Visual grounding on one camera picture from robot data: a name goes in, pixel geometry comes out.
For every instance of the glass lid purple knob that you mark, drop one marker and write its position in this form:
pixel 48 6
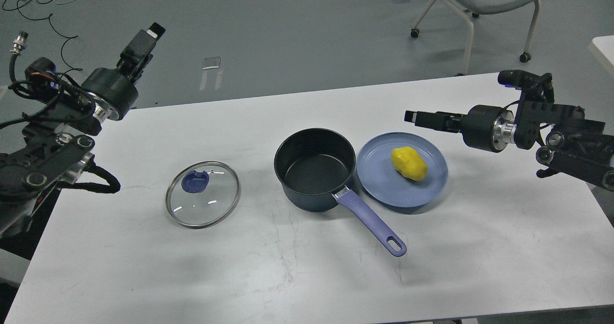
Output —
pixel 203 194

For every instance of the white side table corner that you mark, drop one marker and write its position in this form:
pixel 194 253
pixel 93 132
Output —
pixel 602 47

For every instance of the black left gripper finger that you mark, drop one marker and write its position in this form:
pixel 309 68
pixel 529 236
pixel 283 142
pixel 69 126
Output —
pixel 137 54
pixel 130 67

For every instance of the dark blue saucepan purple handle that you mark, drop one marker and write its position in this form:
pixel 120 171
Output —
pixel 316 169

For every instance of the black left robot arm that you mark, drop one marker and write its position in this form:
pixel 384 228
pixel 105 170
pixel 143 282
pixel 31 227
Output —
pixel 59 138

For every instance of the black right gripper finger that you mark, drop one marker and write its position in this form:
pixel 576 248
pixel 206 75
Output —
pixel 439 121

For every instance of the yellow potato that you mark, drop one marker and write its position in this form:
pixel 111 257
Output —
pixel 409 163

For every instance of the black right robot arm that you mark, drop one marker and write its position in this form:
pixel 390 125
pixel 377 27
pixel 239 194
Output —
pixel 569 143

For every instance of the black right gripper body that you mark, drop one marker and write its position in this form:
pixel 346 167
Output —
pixel 477 128

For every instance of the blue round plate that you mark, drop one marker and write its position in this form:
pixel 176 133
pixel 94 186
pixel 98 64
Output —
pixel 382 181

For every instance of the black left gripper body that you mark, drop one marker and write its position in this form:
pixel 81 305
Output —
pixel 117 90

